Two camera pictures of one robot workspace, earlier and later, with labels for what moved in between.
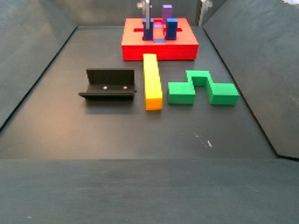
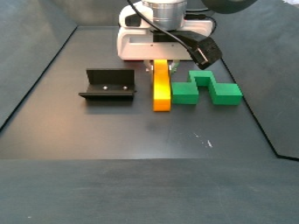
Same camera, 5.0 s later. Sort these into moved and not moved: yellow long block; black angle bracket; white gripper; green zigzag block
Moved: yellow long block; white gripper
Not moved: black angle bracket; green zigzag block
